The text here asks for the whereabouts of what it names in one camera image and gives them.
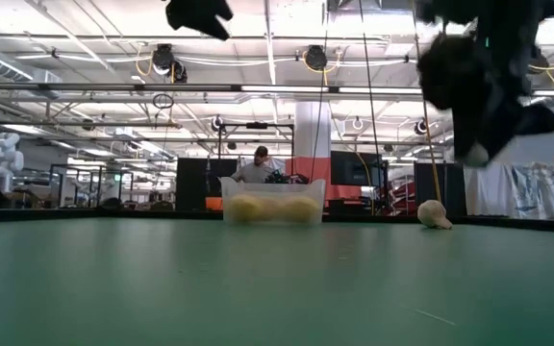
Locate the yellow cable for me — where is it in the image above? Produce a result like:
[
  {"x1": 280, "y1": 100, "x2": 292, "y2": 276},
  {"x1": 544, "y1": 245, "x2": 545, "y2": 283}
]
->
[{"x1": 410, "y1": 0, "x2": 444, "y2": 203}]

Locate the black monitor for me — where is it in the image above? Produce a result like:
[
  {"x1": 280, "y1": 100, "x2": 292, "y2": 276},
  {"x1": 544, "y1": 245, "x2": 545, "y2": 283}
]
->
[{"x1": 330, "y1": 150, "x2": 385, "y2": 187}]

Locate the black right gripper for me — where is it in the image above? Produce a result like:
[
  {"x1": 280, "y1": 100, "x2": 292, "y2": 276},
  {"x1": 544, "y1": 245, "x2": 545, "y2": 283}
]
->
[{"x1": 415, "y1": 33, "x2": 554, "y2": 162}]

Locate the black partition panel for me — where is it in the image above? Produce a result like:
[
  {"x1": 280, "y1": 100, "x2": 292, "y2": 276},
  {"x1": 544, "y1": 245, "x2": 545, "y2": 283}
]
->
[
  {"x1": 175, "y1": 157, "x2": 239, "y2": 212},
  {"x1": 414, "y1": 161, "x2": 468, "y2": 217}
]

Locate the clear plastic bin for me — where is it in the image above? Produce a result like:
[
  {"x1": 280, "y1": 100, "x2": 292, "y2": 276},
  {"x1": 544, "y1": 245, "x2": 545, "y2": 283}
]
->
[{"x1": 218, "y1": 176, "x2": 327, "y2": 226}]

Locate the blue patterned cloth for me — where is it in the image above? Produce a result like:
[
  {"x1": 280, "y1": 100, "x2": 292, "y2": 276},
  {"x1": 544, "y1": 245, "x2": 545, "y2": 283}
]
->
[{"x1": 512, "y1": 161, "x2": 554, "y2": 221}]

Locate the beige toy garlic bulb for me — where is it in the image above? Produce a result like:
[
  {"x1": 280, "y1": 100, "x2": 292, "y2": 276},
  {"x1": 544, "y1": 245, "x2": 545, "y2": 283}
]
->
[{"x1": 416, "y1": 198, "x2": 454, "y2": 231}]

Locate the green table mat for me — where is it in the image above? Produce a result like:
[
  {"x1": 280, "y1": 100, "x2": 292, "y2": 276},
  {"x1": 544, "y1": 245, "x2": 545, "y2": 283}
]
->
[{"x1": 0, "y1": 215, "x2": 554, "y2": 346}]

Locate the black metal frame stand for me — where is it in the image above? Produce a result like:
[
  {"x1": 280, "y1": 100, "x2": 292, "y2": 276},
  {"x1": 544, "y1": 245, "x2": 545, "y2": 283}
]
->
[{"x1": 216, "y1": 121, "x2": 296, "y2": 185}]

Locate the white cloth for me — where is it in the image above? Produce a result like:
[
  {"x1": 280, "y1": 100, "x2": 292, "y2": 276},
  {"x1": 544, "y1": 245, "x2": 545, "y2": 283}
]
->
[{"x1": 464, "y1": 161, "x2": 516, "y2": 217}]

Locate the person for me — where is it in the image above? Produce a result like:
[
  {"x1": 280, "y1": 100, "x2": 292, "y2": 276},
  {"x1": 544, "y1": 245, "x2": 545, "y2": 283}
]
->
[{"x1": 231, "y1": 145, "x2": 286, "y2": 185}]

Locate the white and orange column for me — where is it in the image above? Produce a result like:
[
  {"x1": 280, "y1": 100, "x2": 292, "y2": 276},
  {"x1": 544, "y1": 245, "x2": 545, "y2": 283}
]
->
[{"x1": 286, "y1": 99, "x2": 334, "y2": 201}]

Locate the black ceiling cable reel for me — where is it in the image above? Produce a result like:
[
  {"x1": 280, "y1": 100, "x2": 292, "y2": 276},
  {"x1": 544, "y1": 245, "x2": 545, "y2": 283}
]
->
[
  {"x1": 304, "y1": 44, "x2": 329, "y2": 72},
  {"x1": 151, "y1": 42, "x2": 189, "y2": 84}
]

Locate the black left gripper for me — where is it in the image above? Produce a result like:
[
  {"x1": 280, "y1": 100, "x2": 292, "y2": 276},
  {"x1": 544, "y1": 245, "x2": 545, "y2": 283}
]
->
[{"x1": 164, "y1": 0, "x2": 235, "y2": 42}]

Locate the black cable loop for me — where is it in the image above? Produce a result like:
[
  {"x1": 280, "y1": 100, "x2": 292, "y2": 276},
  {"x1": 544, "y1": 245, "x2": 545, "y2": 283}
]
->
[{"x1": 151, "y1": 92, "x2": 176, "y2": 111}]

